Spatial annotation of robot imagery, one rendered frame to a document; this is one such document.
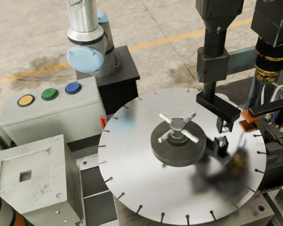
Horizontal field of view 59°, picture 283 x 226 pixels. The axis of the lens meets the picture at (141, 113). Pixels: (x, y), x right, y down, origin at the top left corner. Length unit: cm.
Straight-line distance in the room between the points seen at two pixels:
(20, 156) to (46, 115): 15
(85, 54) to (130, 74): 26
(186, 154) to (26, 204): 34
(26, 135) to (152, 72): 160
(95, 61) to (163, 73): 143
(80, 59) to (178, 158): 50
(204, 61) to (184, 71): 182
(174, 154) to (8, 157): 39
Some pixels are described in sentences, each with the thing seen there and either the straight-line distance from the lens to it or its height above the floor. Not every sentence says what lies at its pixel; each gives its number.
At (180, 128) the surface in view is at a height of 100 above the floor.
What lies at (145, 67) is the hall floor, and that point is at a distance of 232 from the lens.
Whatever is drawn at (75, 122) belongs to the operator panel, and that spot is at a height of 83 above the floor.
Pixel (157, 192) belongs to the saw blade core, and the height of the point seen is 95.
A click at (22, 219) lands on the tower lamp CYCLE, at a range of 36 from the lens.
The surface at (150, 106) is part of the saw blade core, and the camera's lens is 59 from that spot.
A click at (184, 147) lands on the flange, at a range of 50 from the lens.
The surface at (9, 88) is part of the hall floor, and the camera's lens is 260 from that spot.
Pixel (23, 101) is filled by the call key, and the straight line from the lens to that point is 81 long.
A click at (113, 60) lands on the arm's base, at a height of 79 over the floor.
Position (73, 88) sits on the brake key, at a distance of 77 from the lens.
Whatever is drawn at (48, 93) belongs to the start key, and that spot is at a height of 91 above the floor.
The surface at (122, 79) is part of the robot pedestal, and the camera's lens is 101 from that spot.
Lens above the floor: 137
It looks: 46 degrees down
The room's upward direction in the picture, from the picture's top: 9 degrees counter-clockwise
